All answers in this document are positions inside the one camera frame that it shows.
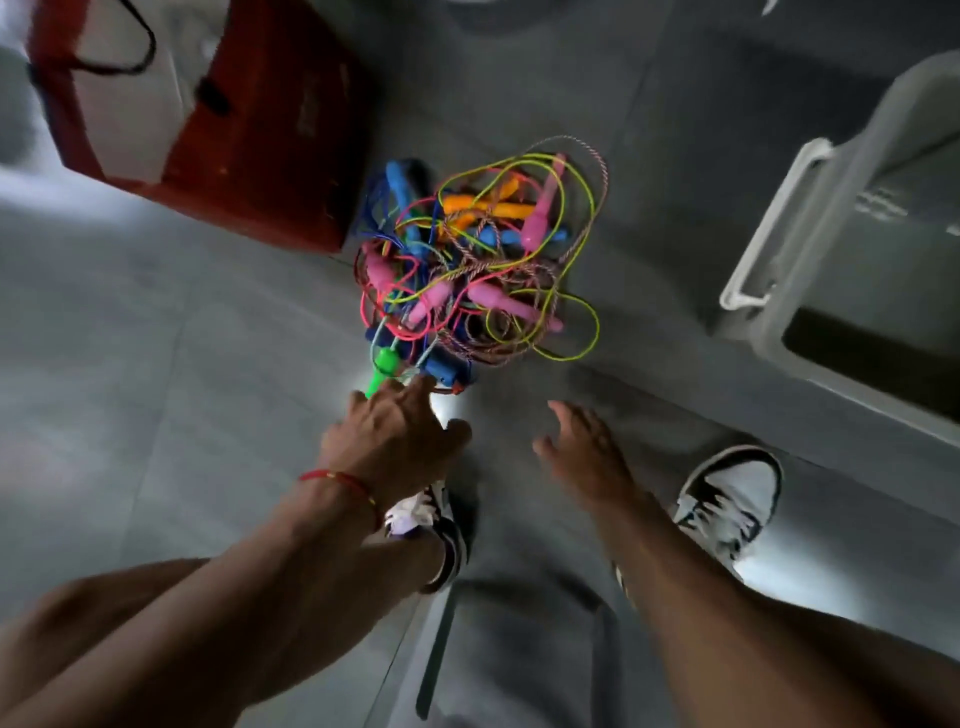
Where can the person's left forearm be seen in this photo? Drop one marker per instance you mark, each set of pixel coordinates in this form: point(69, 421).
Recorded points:
point(187, 622)

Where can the person's leg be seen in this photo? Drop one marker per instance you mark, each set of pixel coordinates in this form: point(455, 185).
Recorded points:
point(375, 577)
point(900, 660)

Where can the person's right forearm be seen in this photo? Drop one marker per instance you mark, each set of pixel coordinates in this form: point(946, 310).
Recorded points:
point(712, 637)

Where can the grey plastic storage bin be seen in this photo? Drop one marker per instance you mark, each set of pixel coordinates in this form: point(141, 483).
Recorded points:
point(862, 262)

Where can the person's left shoe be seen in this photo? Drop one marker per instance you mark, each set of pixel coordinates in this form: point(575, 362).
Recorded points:
point(450, 547)

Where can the person's left leg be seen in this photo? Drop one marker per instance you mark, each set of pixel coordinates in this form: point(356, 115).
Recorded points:
point(375, 577)

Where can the person's right shoe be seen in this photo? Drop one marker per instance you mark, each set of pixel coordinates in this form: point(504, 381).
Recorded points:
point(731, 495)

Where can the red paper bag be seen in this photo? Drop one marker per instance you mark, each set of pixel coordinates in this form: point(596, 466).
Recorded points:
point(247, 165)

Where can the person's right hand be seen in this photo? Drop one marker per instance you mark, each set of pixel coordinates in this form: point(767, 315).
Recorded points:
point(592, 465)

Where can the person's right leg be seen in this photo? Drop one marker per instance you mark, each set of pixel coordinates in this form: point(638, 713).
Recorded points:
point(900, 660)

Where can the person's shoe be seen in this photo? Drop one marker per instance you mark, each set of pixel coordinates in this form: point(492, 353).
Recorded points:
point(731, 495)
point(450, 547)

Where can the grey plastic stool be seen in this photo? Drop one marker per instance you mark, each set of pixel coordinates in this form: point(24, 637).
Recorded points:
point(525, 660)

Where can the person's left hand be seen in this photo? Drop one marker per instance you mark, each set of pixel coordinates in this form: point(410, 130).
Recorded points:
point(390, 442)

